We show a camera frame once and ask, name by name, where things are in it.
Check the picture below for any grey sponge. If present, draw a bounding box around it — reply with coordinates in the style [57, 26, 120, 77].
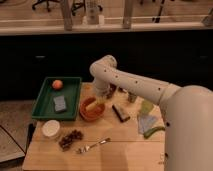
[53, 96, 67, 113]

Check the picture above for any dark chocolate bar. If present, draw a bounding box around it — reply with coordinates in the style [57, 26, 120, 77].
[112, 104, 130, 122]

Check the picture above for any white cup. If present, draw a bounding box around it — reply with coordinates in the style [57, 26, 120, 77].
[42, 120, 60, 139]

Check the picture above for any red bowl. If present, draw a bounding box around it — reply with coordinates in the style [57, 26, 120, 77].
[79, 97, 105, 122]

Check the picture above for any black office chair base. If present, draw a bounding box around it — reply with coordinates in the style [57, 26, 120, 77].
[31, 0, 59, 12]

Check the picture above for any green plastic tray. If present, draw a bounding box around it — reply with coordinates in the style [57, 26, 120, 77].
[32, 77, 82, 121]

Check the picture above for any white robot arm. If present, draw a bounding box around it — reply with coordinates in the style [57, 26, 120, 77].
[90, 55, 213, 171]

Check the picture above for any metal measuring cup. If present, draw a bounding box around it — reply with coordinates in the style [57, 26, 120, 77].
[128, 92, 137, 103]

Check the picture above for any yellow banana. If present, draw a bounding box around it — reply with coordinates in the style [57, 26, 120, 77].
[85, 98, 104, 111]

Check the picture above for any green pepper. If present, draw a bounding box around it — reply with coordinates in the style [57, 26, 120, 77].
[143, 126, 165, 139]

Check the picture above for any bunch of dark grapes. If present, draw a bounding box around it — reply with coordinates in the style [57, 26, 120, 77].
[59, 130, 83, 151]

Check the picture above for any dark maroon bowl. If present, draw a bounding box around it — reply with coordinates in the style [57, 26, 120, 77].
[106, 84, 117, 99]

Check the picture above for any light green cup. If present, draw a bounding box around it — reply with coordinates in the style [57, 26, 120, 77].
[141, 100, 154, 115]

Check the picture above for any orange fruit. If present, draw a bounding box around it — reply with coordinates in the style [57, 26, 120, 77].
[52, 80, 63, 90]

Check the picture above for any silver fork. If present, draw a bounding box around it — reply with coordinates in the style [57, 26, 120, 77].
[76, 138, 111, 154]

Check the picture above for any light blue cloth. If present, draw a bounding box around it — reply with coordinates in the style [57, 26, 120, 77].
[137, 115, 157, 134]

